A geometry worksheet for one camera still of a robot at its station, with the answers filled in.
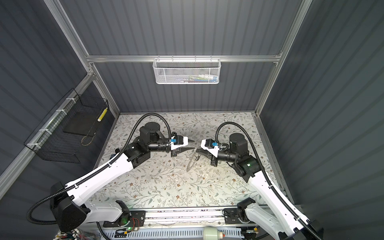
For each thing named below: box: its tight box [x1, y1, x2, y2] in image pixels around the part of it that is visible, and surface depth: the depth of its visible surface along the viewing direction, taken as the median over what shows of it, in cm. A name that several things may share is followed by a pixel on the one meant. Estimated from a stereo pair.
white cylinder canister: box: [203, 227, 223, 240], surface depth 64 cm
